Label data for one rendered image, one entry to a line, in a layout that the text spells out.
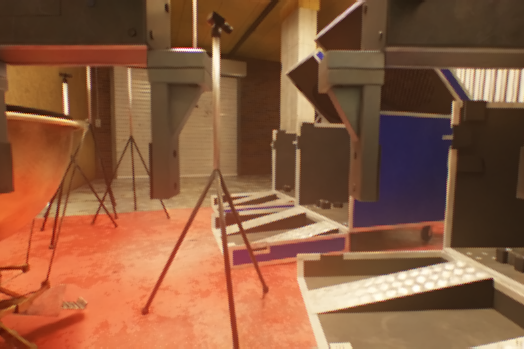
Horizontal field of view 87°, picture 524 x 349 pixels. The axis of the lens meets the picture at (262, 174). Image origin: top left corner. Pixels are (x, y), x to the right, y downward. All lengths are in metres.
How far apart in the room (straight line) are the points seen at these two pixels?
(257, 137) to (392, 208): 6.24
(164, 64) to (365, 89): 0.14
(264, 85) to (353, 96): 8.06
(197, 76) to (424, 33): 0.15
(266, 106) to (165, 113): 7.99
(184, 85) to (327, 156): 2.60
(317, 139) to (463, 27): 2.52
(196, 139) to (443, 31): 7.30
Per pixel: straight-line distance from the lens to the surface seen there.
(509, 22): 0.25
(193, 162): 7.44
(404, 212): 2.20
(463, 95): 2.55
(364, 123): 0.21
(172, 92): 0.21
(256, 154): 7.98
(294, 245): 1.78
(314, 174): 2.72
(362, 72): 0.21
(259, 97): 8.14
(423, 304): 1.45
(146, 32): 0.21
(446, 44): 0.23
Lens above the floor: 0.69
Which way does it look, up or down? 5 degrees down
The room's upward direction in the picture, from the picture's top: 1 degrees clockwise
